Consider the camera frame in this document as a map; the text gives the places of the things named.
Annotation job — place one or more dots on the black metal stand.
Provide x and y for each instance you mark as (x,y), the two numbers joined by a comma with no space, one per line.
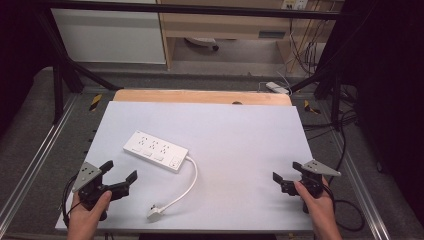
(335,96)
(60,83)

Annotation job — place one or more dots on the black metal crossbar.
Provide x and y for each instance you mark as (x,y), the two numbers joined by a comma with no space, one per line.
(200,9)

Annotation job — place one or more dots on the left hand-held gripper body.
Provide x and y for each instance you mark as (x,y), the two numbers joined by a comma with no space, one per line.
(87,175)

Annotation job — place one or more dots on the white cabinet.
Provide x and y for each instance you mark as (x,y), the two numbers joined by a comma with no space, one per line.
(110,36)

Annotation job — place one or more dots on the person's right hand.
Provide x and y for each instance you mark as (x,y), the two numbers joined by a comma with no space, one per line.
(318,206)

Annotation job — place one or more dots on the aluminium rail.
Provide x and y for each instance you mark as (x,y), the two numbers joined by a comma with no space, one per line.
(355,180)
(38,155)

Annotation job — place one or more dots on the white plug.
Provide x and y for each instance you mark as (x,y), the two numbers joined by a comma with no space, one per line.
(154,215)

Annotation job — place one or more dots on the office chair base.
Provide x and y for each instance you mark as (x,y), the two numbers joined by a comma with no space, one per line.
(201,41)

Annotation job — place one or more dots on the light wooden desk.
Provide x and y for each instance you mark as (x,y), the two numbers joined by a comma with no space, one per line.
(226,25)

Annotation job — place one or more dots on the white wall socket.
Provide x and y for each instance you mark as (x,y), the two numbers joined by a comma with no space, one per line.
(294,4)

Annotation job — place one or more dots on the white table board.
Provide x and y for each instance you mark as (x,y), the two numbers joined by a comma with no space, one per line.
(233,140)

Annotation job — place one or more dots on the wooden board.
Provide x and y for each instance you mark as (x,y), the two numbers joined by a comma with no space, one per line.
(200,96)

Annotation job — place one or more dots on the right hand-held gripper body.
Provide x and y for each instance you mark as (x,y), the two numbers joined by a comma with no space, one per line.
(316,169)

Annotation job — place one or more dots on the dark curtain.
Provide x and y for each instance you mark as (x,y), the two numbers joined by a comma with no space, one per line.
(16,50)
(390,83)

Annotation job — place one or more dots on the person's left hand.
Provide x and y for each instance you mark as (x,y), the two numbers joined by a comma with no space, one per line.
(85,218)

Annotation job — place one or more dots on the small white floor power strip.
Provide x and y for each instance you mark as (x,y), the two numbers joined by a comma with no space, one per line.
(276,87)

